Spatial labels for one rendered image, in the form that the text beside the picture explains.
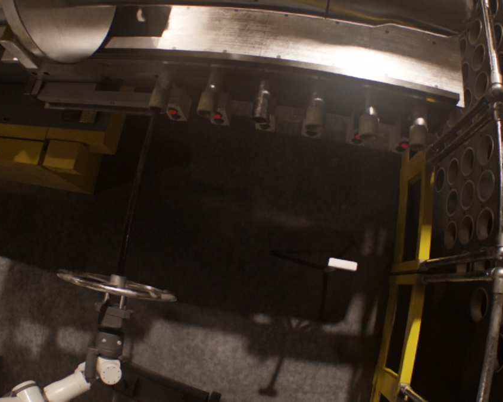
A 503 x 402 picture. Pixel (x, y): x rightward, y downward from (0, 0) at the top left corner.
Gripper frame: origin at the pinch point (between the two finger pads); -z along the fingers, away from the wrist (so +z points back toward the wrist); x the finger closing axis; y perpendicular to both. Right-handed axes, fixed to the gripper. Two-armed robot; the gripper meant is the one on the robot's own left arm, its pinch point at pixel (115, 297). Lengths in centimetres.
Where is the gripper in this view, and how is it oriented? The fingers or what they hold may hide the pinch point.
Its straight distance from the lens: 116.3
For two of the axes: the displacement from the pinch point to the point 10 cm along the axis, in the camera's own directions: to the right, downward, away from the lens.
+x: -9.9, -1.5, 0.4
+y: 0.1, 1.9, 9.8
